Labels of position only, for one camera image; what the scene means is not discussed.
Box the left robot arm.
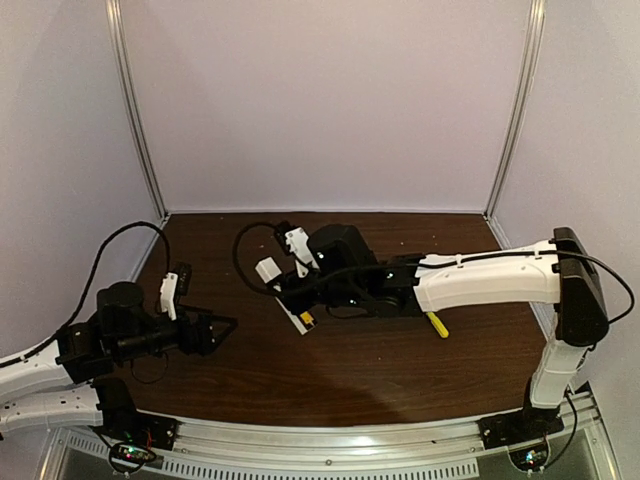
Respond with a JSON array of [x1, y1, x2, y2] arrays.
[[1, 282, 238, 438]]

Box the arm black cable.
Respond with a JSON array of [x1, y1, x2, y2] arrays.
[[233, 221, 351, 299], [52, 221, 174, 341]]

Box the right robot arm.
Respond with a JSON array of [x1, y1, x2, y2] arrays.
[[255, 224, 609, 415]]

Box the white remote control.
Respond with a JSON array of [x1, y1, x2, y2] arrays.
[[276, 295, 317, 335]]

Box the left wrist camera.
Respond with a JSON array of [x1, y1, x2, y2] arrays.
[[159, 262, 192, 321]]

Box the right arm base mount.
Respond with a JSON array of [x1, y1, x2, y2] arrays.
[[477, 407, 564, 450]]

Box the aluminium corner post left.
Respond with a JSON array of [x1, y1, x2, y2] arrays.
[[105, 0, 169, 220]]

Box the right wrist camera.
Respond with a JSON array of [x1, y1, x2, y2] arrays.
[[255, 221, 318, 285]]

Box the yellow handled screwdriver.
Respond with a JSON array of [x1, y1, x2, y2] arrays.
[[426, 312, 449, 339]]

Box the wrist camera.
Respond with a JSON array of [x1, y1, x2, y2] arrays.
[[159, 262, 192, 321], [255, 221, 318, 285]]

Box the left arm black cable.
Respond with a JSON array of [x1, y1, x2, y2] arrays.
[[52, 221, 174, 341]]

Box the aluminium corner post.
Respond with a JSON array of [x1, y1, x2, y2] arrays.
[[105, 0, 169, 220], [484, 0, 547, 221]]

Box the aluminium corner post right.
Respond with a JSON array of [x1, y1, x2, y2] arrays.
[[484, 0, 547, 221]]

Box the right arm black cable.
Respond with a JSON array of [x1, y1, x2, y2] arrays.
[[233, 221, 351, 299]]

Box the aluminium front rail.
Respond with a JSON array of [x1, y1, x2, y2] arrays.
[[157, 391, 620, 479]]

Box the perforated cable tray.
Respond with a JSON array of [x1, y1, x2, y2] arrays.
[[57, 433, 480, 479]]

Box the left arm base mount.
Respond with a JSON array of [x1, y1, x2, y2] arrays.
[[95, 410, 179, 451]]

